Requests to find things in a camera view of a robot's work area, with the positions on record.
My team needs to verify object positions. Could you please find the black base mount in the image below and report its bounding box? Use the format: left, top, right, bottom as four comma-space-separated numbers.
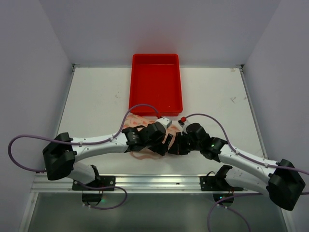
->
72, 175, 116, 206
199, 171, 234, 202

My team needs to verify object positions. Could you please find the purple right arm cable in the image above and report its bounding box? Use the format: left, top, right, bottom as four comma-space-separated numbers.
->
183, 113, 309, 232

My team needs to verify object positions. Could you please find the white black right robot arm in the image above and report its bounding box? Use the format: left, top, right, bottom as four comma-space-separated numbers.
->
169, 119, 306, 211

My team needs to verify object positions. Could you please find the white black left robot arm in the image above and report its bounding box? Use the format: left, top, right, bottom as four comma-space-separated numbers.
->
42, 117, 172, 189

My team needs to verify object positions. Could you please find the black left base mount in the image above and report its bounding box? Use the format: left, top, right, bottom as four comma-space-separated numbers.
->
72, 175, 116, 206

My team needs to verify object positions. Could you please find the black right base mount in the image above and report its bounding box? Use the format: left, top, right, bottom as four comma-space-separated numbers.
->
199, 171, 234, 202

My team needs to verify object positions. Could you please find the aluminium mounting rail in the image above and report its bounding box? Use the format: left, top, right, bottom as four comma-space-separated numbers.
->
31, 174, 244, 194

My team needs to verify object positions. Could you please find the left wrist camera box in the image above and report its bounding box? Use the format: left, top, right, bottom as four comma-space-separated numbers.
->
156, 117, 172, 130

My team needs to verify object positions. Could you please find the red plastic tray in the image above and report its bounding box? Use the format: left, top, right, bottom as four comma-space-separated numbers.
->
129, 54, 183, 116

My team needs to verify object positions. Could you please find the pink tulip mesh laundry bag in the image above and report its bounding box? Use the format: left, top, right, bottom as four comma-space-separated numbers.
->
122, 115, 180, 160

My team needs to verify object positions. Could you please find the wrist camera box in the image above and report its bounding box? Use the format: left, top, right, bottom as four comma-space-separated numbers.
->
156, 117, 172, 130
178, 116, 191, 133

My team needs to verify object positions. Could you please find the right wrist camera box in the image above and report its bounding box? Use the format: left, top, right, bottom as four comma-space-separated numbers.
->
178, 116, 191, 133

